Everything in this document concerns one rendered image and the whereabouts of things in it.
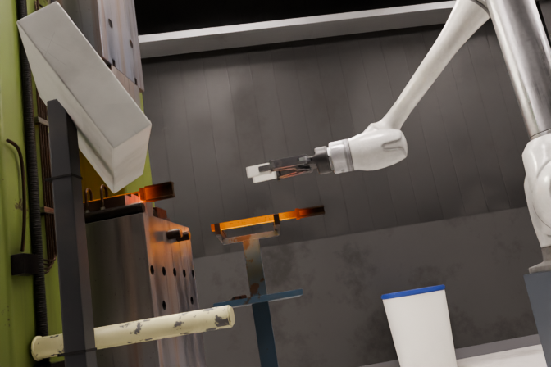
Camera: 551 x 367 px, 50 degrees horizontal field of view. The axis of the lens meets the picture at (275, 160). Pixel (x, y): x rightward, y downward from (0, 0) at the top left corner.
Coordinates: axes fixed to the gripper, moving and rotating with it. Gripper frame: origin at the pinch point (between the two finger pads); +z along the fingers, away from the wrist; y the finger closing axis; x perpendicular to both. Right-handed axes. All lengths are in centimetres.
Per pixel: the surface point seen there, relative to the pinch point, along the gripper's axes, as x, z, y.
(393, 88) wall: 132, -73, 342
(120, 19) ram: 57, 35, -2
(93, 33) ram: 45, 37, -18
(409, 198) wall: 33, -65, 340
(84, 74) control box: 6, 15, -72
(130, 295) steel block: -28.1, 35.1, -15.9
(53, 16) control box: 17, 19, -74
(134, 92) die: 34.0, 35.1, 2.6
